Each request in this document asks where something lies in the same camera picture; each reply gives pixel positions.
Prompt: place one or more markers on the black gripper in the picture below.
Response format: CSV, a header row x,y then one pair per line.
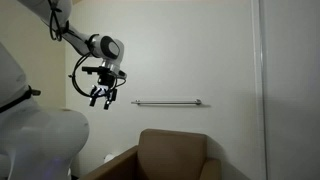
x,y
107,80

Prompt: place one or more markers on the white paper roll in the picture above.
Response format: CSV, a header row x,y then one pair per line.
x,y
108,157

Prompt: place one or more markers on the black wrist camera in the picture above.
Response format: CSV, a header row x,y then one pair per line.
x,y
90,70

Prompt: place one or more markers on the metal towel bar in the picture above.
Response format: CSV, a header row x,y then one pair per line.
x,y
166,102

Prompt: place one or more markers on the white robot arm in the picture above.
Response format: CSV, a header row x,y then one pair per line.
x,y
33,140

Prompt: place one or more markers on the white door with frame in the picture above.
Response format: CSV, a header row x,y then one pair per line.
x,y
290,100

